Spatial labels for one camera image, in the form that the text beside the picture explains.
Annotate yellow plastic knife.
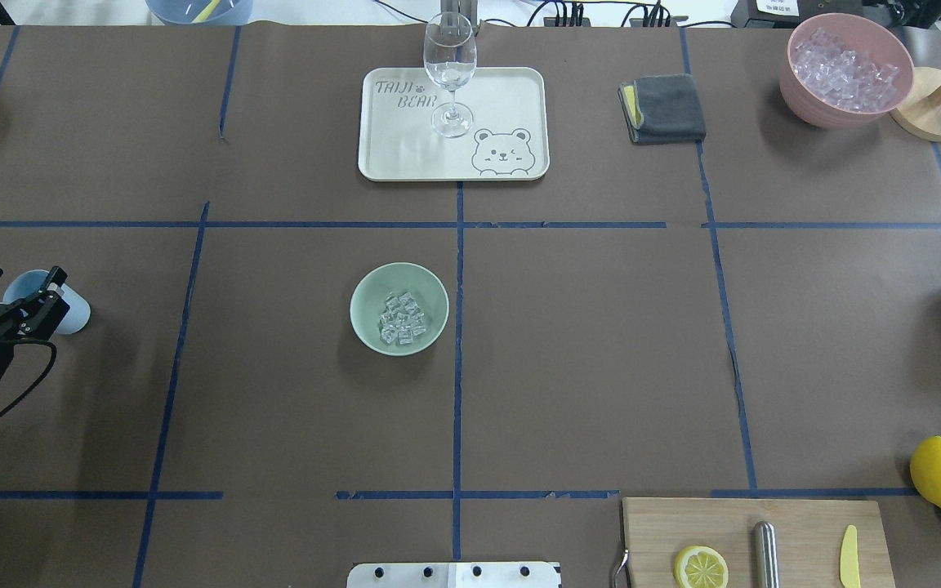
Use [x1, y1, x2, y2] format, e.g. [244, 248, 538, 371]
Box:
[839, 524, 862, 588]

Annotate clear wine glass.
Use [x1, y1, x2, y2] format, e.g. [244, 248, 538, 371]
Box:
[422, 11, 478, 138]

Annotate wooden cutting board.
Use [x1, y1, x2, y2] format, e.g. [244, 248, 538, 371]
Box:
[622, 497, 896, 587]

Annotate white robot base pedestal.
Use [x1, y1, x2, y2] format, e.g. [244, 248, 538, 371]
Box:
[346, 561, 563, 587]

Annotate cream bear tray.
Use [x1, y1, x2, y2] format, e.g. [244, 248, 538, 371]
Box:
[358, 67, 551, 181]

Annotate half lemon slice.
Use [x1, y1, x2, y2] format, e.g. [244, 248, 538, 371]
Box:
[672, 545, 729, 588]

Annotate yellow plastic fork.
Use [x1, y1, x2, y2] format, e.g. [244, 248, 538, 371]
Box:
[191, 0, 221, 24]

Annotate blue bowl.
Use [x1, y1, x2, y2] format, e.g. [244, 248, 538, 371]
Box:
[145, 1, 256, 26]

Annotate steel muddler black cap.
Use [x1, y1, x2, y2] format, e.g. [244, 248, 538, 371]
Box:
[753, 520, 781, 587]

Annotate ice cubes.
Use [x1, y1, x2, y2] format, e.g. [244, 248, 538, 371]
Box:
[378, 292, 428, 345]

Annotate pink bowl with ice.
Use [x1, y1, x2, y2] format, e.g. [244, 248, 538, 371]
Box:
[779, 12, 914, 129]

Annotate light blue cup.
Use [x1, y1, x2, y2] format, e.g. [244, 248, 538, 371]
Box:
[2, 270, 92, 336]

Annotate green bowl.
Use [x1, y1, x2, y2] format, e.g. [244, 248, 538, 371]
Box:
[350, 263, 449, 357]

